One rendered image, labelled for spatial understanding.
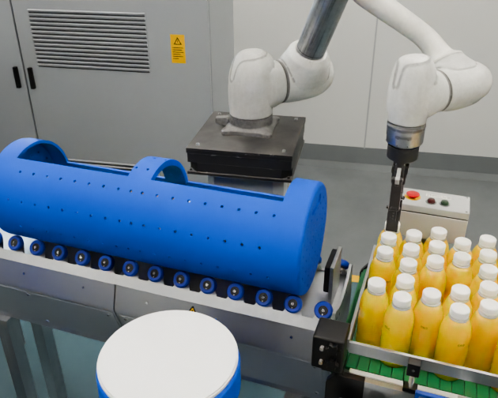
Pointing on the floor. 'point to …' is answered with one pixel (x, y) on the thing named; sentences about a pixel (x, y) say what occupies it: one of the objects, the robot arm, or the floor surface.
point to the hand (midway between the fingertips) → (394, 215)
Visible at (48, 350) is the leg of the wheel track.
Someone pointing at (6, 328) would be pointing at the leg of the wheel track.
